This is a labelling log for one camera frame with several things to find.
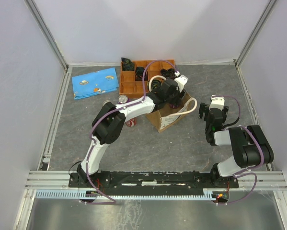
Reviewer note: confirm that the black rolled tie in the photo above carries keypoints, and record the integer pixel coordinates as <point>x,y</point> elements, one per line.
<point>168,73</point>
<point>139,74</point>

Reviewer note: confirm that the dark rolled tie top-left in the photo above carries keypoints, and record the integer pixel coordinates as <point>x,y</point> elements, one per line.
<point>127,64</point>

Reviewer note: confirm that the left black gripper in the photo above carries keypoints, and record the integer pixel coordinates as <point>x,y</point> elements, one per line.
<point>178,97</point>

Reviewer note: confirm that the blue patterned cloth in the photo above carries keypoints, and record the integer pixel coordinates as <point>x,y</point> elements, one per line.
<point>94,83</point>

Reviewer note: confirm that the wooden compartment tray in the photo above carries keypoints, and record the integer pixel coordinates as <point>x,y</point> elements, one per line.
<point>135,89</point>

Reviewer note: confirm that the black rolled tie middle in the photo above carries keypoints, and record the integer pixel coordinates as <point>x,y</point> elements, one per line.
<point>139,74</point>

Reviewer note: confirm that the brown canvas bag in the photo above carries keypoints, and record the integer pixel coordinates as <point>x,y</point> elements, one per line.
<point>165,117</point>

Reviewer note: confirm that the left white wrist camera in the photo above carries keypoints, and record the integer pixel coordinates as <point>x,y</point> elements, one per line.
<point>181,80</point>

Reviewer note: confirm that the purple soda can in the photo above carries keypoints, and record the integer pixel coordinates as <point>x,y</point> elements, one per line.
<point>123,99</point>
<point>174,106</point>

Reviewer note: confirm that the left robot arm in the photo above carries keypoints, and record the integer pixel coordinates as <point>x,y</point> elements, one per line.
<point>108,124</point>

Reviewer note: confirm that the dark rolled tie bottom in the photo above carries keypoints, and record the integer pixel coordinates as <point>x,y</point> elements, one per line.
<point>155,84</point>

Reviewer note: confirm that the aluminium frame rail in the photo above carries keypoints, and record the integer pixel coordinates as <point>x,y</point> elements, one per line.
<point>266,181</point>

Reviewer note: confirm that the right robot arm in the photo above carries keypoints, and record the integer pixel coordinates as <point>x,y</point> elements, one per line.
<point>250,148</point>

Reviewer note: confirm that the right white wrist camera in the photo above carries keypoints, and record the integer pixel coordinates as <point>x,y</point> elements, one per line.
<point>217,102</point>

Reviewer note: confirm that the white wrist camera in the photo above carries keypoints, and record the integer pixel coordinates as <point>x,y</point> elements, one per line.
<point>181,80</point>
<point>217,102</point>

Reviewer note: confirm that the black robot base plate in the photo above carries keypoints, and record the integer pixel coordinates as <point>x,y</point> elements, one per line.
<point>160,183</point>

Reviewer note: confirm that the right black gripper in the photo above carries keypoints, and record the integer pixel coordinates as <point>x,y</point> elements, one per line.
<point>203,108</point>

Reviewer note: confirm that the black rolled tie right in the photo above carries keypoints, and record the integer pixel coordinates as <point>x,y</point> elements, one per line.
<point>168,73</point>

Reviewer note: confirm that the blue slotted cable duct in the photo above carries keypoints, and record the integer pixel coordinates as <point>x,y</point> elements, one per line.
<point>85,194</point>

